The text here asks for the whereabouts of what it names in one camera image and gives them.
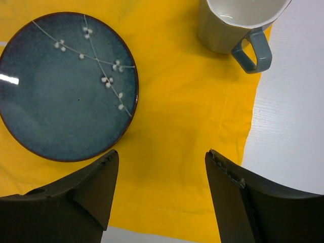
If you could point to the yellow cloth placemat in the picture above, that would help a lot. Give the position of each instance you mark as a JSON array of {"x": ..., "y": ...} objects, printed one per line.
[{"x": 191, "y": 100}]

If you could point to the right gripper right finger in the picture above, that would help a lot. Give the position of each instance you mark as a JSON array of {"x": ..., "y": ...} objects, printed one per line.
[{"x": 251, "y": 208}]

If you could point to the grey blue ceramic mug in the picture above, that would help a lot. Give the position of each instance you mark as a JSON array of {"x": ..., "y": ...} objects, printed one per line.
[{"x": 238, "y": 28}]

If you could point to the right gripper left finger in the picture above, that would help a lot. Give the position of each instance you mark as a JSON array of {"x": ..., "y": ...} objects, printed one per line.
[{"x": 75, "y": 208}]

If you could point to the blue ceramic plate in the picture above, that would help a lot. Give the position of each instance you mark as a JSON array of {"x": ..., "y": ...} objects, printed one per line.
[{"x": 69, "y": 86}]

